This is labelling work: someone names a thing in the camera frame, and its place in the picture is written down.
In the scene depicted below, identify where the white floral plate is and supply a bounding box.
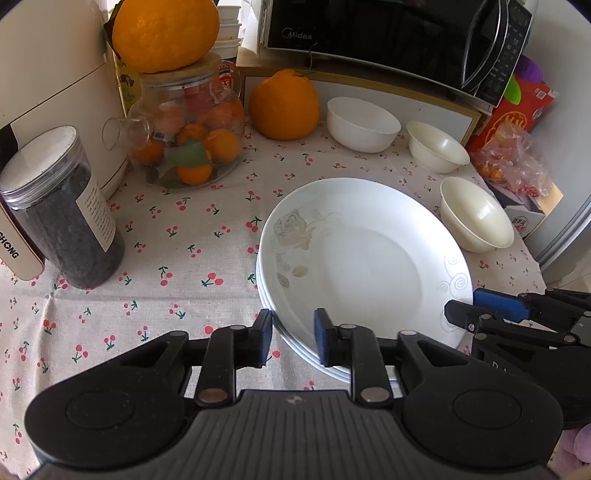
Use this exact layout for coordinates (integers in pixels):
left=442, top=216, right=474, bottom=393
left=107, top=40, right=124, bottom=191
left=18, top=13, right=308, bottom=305
left=259, top=178, right=475, bottom=365

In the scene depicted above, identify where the white kitchen appliance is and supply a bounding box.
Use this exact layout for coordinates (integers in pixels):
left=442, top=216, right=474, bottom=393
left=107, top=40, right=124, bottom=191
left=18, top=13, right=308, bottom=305
left=0, top=0, right=132, bottom=282

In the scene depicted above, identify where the black microwave oven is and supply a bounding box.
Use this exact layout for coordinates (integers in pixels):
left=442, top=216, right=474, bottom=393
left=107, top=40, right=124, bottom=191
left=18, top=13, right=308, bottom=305
left=261, top=0, right=533, bottom=109

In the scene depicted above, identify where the stack of paper cups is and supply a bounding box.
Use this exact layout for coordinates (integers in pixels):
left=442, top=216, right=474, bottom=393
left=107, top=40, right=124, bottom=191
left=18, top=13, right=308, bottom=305
left=217, top=4, right=243, bottom=61

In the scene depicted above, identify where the red label cup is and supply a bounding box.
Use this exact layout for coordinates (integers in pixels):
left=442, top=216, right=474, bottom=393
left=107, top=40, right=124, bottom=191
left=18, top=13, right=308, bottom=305
left=217, top=62, right=243, bottom=97

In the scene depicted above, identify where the cherry print tablecloth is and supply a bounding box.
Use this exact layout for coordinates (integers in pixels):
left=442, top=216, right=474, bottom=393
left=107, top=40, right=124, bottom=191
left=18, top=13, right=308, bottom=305
left=0, top=106, right=546, bottom=462

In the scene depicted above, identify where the white bowl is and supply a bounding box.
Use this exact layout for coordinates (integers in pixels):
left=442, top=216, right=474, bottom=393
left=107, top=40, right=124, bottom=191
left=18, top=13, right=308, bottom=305
left=327, top=97, right=402, bottom=154

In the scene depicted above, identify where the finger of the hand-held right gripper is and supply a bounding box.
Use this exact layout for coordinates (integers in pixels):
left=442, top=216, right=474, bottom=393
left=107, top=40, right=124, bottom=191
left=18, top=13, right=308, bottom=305
left=444, top=300, right=580, bottom=347
left=473, top=288, right=591, bottom=324

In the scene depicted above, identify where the plastic bag of oranges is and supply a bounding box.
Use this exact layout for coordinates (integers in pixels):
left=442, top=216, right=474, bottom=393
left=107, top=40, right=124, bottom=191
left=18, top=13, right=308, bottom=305
left=471, top=124, right=555, bottom=199

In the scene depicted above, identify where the dark and white cardboard box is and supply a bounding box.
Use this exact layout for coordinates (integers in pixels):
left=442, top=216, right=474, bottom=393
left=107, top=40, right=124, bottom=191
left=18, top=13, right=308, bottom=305
left=489, top=180, right=564, bottom=241

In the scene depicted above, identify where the large orange with leaves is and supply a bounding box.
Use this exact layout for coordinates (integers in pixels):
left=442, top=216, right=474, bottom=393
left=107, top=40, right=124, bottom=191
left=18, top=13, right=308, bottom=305
left=112, top=0, right=221, bottom=73

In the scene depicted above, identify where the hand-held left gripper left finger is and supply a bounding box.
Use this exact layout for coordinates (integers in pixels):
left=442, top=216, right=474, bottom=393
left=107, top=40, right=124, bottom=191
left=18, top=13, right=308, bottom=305
left=117, top=308, right=274, bottom=407

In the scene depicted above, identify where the glass jar of small oranges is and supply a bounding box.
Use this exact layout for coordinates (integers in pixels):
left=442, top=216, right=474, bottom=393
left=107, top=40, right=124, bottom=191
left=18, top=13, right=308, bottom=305
left=102, top=53, right=245, bottom=189

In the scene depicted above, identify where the red carton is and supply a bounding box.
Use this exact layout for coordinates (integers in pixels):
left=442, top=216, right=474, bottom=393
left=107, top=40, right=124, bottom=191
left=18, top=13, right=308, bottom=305
left=466, top=74, right=559, bottom=153

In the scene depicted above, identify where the cream bowl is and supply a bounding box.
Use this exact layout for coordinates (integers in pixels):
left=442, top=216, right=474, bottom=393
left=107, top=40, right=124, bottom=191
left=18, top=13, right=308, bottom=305
left=406, top=121, right=471, bottom=175
left=440, top=176, right=515, bottom=253

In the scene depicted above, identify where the yellow printed carton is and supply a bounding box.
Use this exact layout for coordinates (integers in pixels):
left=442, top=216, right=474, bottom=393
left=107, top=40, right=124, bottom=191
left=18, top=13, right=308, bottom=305
left=113, top=46, right=144, bottom=116

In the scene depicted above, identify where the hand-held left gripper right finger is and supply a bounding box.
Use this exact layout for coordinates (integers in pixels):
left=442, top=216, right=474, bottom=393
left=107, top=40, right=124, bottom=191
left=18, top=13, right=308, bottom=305
left=314, top=308, right=467, bottom=407

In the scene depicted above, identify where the grey refrigerator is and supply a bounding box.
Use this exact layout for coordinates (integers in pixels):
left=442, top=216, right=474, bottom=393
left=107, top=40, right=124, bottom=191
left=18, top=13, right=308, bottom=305
left=526, top=0, right=591, bottom=282

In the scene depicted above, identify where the person's right forearm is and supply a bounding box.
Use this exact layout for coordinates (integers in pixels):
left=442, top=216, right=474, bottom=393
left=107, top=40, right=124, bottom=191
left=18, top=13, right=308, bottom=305
left=554, top=427, right=591, bottom=480

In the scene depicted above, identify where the clear jar with dark contents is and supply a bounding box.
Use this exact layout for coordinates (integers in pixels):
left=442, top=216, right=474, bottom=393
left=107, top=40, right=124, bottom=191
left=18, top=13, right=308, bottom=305
left=0, top=126, right=126, bottom=291

